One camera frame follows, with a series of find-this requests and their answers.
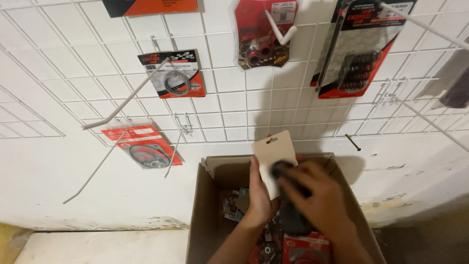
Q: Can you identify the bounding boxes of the person's right hand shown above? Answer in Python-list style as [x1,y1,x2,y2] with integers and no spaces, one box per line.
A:
[276,161,357,240]

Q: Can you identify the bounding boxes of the person's left hand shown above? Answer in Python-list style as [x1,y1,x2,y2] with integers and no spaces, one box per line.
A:
[244,155,283,226]

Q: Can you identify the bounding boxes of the beige card packet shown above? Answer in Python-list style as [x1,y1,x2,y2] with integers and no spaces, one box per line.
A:
[251,130,299,201]

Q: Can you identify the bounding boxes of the heap of packets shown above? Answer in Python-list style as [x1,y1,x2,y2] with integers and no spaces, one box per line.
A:
[219,187,332,264]

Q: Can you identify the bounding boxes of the red gasket packet clear window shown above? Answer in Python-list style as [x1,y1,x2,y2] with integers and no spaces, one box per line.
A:
[281,231,332,264]

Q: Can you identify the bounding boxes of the rusty nail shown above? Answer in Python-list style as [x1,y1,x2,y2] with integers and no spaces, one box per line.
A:
[344,133,362,152]

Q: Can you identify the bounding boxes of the brown cardboard box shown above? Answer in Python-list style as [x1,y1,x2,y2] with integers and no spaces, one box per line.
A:
[185,152,387,264]

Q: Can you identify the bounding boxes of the black spring packet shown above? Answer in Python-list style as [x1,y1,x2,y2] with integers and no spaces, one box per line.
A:
[310,0,418,100]

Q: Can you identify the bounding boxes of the red flat gasket packet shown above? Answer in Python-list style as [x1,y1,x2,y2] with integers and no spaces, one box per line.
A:
[100,125,183,169]

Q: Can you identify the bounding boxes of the thick short white hook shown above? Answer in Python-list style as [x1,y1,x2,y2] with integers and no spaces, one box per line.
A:
[263,9,298,45]

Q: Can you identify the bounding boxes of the red roller blister packet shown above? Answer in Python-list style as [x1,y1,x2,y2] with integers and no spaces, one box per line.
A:
[229,0,303,72]

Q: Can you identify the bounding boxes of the orange black card packet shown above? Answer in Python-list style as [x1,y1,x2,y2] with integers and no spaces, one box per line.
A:
[101,0,199,18]

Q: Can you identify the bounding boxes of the large white wire grid panel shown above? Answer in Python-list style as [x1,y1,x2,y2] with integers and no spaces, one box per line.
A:
[0,0,469,148]

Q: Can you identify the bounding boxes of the short thin white wire hook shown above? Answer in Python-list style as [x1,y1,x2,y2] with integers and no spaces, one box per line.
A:
[163,113,194,179]

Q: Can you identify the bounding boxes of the long white wire hook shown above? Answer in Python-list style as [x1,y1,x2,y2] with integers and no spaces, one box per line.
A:
[377,78,469,153]
[62,128,129,205]
[379,1,469,52]
[82,57,171,131]

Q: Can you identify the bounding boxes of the ring gasket packet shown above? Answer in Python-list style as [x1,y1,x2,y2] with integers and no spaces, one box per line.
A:
[137,49,207,99]

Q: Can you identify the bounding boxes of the small white wire grid panel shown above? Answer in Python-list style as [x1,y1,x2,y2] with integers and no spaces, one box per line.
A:
[0,85,66,139]

